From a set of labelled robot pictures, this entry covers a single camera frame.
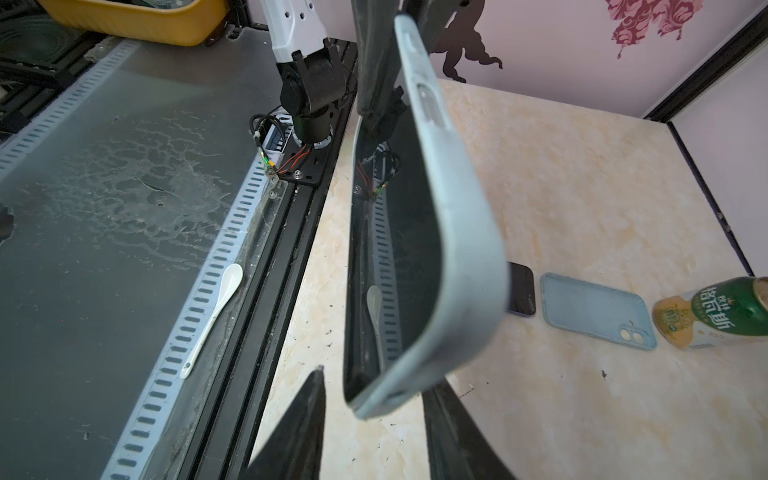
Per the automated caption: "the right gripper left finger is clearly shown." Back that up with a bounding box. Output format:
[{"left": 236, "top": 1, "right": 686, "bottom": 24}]
[{"left": 239, "top": 367, "right": 326, "bottom": 479}]

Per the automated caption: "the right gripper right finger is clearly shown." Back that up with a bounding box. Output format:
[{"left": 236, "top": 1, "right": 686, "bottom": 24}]
[{"left": 422, "top": 380, "right": 516, "bottom": 480}]

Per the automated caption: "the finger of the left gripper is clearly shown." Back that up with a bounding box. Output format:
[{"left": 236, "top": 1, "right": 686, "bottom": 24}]
[{"left": 352, "top": 0, "right": 467, "bottom": 135}]

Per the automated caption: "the light blue phone case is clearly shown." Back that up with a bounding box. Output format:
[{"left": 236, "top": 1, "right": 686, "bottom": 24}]
[
  {"left": 344, "top": 16, "right": 510, "bottom": 420},
  {"left": 540, "top": 272, "right": 657, "bottom": 350}
]

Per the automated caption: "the black phone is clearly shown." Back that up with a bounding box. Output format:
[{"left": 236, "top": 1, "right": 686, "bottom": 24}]
[
  {"left": 506, "top": 262, "right": 536, "bottom": 317},
  {"left": 343, "top": 110, "right": 442, "bottom": 401}
]

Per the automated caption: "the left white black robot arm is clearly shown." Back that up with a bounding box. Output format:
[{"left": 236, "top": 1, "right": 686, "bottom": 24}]
[{"left": 262, "top": 1, "right": 464, "bottom": 145}]

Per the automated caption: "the white plastic spoon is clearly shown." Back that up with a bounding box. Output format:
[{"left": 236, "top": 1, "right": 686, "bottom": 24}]
[{"left": 179, "top": 263, "right": 244, "bottom": 380}]

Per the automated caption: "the yellow plastic bin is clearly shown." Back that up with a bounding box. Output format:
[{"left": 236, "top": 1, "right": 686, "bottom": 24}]
[{"left": 40, "top": 0, "right": 229, "bottom": 47}]

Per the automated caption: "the green gold drink can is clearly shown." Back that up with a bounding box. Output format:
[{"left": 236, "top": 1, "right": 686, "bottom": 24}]
[{"left": 652, "top": 277, "right": 767, "bottom": 350}]

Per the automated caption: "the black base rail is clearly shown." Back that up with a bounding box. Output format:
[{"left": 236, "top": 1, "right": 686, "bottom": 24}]
[{"left": 173, "top": 38, "right": 361, "bottom": 480}]

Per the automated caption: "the white slotted cable duct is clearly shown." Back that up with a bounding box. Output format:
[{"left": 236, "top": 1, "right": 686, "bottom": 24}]
[{"left": 101, "top": 153, "right": 270, "bottom": 479}]

